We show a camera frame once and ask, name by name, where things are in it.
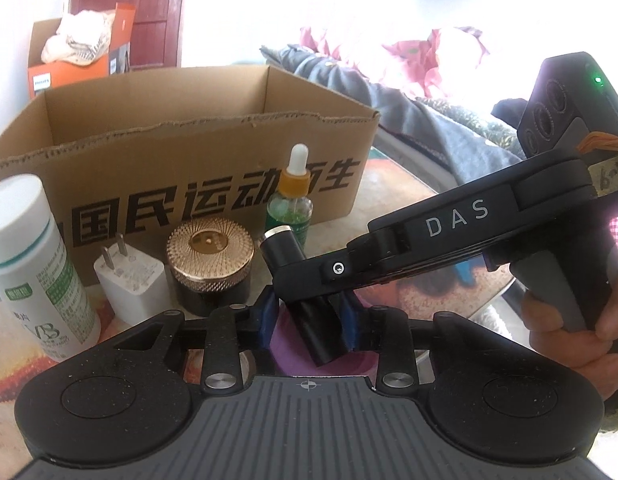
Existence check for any dark garment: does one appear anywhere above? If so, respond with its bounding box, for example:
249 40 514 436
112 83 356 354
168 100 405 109
491 97 530 137

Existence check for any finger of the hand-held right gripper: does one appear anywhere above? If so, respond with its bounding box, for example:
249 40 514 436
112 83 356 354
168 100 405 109
270 252 360 307

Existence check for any white cloth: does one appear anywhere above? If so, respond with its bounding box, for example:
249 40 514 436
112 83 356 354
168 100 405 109
41 10 118 66

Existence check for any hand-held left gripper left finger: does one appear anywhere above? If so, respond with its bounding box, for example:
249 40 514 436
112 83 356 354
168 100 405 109
111 286 280 395

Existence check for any purple round lid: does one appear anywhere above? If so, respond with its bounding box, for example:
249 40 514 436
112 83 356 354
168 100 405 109
271 310 380 377

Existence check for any brown cardboard box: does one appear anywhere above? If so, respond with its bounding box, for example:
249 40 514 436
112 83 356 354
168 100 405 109
0 64 381 287

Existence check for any gold lid dark jar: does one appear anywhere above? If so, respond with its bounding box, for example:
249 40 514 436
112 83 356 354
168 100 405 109
167 217 256 319

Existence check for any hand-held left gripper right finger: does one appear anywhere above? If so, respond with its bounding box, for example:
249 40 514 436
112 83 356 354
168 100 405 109
340 294 478 393

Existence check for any grey patterned fuzzy blanket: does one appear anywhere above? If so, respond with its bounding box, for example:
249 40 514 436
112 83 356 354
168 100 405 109
418 96 520 152

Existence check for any red wooden door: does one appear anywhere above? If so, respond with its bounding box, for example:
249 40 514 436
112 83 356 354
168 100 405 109
66 0 190 71

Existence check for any black flashlight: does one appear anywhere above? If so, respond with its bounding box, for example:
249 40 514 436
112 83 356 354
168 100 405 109
259 226 358 366

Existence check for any green dropper bottle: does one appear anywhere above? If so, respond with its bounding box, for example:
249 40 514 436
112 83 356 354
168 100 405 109
265 143 314 249

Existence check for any person's right hand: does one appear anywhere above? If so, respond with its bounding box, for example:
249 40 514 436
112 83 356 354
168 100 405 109
520 262 618 414

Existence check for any white bottle green label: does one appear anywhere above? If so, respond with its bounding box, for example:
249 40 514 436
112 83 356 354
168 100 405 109
0 174 102 362

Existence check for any white charger plug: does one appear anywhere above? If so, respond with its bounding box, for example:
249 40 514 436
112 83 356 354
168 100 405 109
93 232 172 329

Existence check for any orange product box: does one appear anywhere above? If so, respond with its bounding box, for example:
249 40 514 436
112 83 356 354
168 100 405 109
27 2 138 100

